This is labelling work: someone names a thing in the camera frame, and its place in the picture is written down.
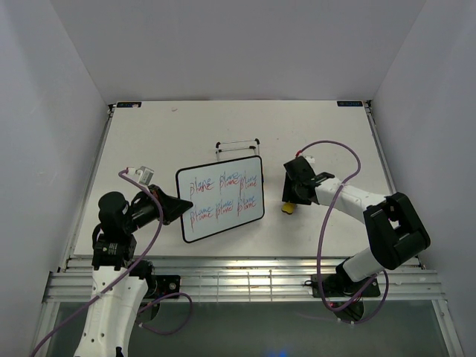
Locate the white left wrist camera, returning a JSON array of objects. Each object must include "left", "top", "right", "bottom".
[{"left": 126, "top": 166, "right": 155, "bottom": 186}]

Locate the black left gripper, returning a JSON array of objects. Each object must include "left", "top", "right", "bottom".
[{"left": 123, "top": 183, "right": 193, "bottom": 233}]

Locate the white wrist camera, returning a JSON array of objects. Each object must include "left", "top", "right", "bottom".
[
  {"left": 295, "top": 151, "right": 315, "bottom": 167},
  {"left": 126, "top": 166, "right": 155, "bottom": 186}
]

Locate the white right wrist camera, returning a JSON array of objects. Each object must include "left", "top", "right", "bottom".
[{"left": 295, "top": 151, "right": 315, "bottom": 167}]

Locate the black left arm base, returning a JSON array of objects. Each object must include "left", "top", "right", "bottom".
[{"left": 144, "top": 274, "right": 181, "bottom": 299}]

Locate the blue table label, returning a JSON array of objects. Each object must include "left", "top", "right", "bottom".
[
  {"left": 116, "top": 101, "right": 142, "bottom": 109},
  {"left": 336, "top": 100, "right": 363, "bottom": 107}
]

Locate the right blue table label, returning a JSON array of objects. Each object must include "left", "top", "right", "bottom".
[{"left": 336, "top": 100, "right": 363, "bottom": 107}]

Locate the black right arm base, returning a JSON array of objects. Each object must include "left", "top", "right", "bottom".
[{"left": 303, "top": 274, "right": 381, "bottom": 298}]

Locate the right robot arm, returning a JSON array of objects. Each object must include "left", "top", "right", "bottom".
[{"left": 283, "top": 156, "right": 431, "bottom": 297}]

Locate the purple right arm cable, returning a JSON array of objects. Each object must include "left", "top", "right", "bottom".
[{"left": 297, "top": 140, "right": 390, "bottom": 325}]

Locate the black whiteboard stand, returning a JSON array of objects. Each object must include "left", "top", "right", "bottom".
[{"left": 214, "top": 138, "right": 266, "bottom": 185}]

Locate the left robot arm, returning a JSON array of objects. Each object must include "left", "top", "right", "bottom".
[{"left": 74, "top": 185, "right": 193, "bottom": 356}]

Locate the whiteboard with black frame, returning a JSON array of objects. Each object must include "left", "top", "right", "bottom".
[{"left": 176, "top": 155, "right": 265, "bottom": 244}]

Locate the yellow bone-shaped eraser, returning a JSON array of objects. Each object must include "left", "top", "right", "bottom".
[{"left": 281, "top": 202, "right": 296, "bottom": 215}]

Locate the left blue table label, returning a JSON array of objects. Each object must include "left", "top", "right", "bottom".
[{"left": 116, "top": 101, "right": 142, "bottom": 109}]

